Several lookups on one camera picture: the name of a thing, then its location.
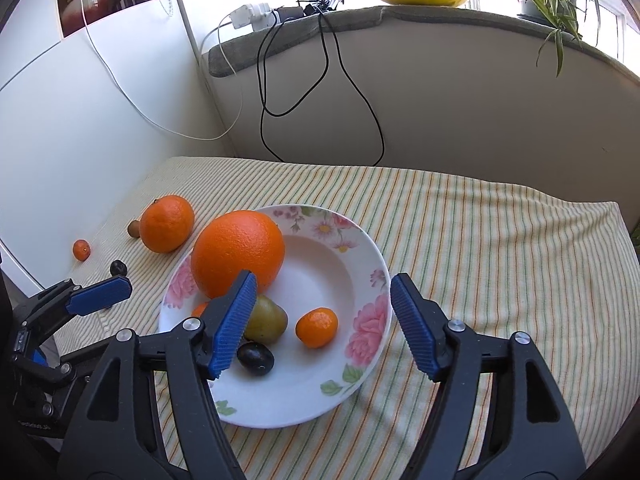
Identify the brown walnut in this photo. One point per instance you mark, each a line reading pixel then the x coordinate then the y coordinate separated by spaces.
pixel 134 228

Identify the grey windowsill pad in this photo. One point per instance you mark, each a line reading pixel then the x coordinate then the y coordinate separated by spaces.
pixel 240 55

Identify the white power adapter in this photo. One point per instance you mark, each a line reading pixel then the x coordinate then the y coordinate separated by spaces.
pixel 250 16

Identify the green kiwi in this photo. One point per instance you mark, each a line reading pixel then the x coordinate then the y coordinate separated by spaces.
pixel 270 320

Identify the large smooth orange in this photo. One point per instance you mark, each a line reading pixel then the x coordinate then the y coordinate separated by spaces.
pixel 235 252

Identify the white wardrobe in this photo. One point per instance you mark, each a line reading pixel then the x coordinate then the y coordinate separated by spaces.
pixel 75 135

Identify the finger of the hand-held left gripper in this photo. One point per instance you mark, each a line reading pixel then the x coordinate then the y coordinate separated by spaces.
pixel 100 296

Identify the striped tablecloth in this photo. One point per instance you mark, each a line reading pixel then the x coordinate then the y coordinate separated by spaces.
pixel 475 260

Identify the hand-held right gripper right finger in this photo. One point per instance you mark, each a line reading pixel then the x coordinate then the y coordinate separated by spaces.
pixel 415 325

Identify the small black adapter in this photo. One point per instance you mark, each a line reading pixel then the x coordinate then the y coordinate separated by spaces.
pixel 290 13

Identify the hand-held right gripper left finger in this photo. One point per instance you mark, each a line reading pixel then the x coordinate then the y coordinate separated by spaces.
pixel 235 325

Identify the small tangerine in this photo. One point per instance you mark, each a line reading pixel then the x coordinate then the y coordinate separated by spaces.
pixel 316 328

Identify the round orange with stem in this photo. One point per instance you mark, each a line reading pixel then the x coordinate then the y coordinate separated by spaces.
pixel 166 223

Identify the tiny kumquat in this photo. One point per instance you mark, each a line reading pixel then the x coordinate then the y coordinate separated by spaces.
pixel 81 250

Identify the floral white plate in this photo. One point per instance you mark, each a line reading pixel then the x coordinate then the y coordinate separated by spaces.
pixel 320 280

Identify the dark plum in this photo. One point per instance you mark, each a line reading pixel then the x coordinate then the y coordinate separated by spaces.
pixel 118 268
pixel 256 358

